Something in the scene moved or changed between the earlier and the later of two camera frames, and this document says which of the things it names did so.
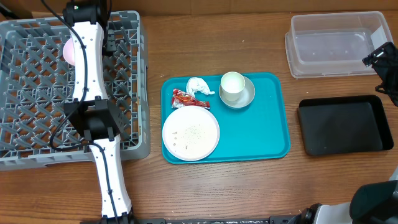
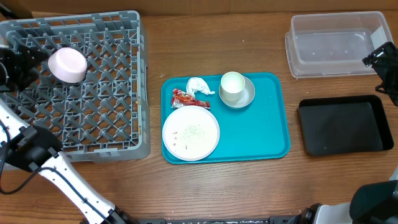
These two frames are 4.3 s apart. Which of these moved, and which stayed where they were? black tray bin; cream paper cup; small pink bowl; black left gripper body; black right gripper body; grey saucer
Moved: black left gripper body; small pink bowl
Stayed: grey saucer; black right gripper body; cream paper cup; black tray bin
